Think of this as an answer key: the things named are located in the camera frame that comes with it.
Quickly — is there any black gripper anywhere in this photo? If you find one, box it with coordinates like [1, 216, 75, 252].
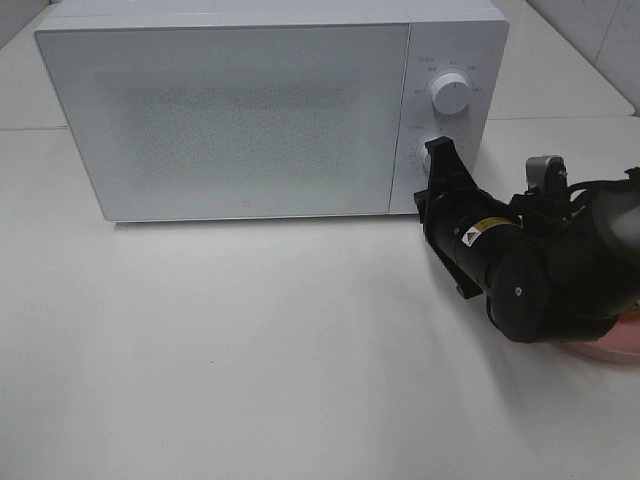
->
[414, 137, 522, 300]

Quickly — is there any white timer knob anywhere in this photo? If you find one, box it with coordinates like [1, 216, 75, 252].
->
[417, 143, 431, 172]

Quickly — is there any pink round plate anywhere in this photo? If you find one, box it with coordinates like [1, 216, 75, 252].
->
[557, 302, 639, 365]

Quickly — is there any white microwave door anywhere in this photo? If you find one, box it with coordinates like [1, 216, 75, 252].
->
[36, 24, 409, 222]

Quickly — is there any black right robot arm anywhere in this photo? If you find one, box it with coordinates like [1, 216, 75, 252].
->
[414, 177, 639, 343]

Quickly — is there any white upper power knob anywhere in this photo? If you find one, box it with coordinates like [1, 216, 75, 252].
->
[431, 71, 471, 115]

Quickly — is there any white microwave oven body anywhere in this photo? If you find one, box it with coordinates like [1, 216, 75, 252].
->
[34, 1, 509, 215]

